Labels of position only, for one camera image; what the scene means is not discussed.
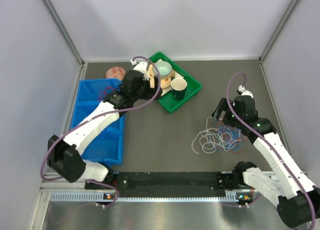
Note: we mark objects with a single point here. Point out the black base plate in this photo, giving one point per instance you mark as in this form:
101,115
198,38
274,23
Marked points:
174,184

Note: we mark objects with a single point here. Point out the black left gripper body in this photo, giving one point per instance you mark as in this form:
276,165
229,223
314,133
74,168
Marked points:
146,92

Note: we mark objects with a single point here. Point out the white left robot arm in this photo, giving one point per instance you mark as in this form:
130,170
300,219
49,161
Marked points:
65,152

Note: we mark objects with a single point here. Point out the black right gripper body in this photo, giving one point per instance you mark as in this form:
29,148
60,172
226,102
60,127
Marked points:
231,117

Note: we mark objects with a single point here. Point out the beige patterned bowl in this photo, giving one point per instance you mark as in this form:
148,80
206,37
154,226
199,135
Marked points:
164,81

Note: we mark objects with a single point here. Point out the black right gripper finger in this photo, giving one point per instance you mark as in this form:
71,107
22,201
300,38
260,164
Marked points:
218,114
223,104

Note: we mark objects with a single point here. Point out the grey slotted cable duct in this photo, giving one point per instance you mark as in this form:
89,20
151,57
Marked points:
104,197

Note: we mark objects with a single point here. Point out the dark green mug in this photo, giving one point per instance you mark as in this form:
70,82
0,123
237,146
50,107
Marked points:
178,88

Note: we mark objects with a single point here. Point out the red patterned small plate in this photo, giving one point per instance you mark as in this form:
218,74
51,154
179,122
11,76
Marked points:
115,72

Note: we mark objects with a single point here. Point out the light teal bowl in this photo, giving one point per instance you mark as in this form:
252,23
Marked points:
164,68

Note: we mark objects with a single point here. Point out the green plastic tray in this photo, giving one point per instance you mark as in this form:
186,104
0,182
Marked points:
167,101

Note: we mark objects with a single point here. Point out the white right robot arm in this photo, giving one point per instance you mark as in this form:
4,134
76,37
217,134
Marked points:
295,197

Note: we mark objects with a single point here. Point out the blue plastic bin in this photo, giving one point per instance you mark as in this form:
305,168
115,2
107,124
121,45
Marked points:
108,147

